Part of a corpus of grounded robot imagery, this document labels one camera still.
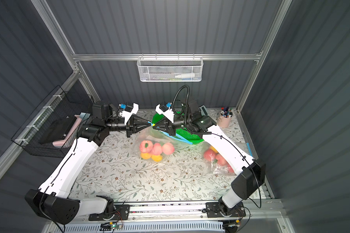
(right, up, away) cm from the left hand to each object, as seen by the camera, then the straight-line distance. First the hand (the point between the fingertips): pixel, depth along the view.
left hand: (150, 126), depth 62 cm
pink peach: (-7, -13, +15) cm, 21 cm away
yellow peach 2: (-1, -20, +24) cm, 31 cm away
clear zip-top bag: (+1, -7, +18) cm, 20 cm away
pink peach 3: (+38, -21, +23) cm, 49 cm away
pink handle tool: (-41, -8, +3) cm, 41 cm away
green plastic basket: (+15, -3, +1) cm, 15 cm away
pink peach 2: (+6, -13, +18) cm, 23 cm away
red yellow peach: (+35, -15, +31) cm, 49 cm away
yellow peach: (-7, -18, +20) cm, 28 cm away
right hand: (+1, -1, +2) cm, 3 cm away
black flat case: (-46, -2, +7) cm, 47 cm away
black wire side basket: (-52, +12, +15) cm, 55 cm away
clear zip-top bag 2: (+34, -22, +22) cm, 46 cm away
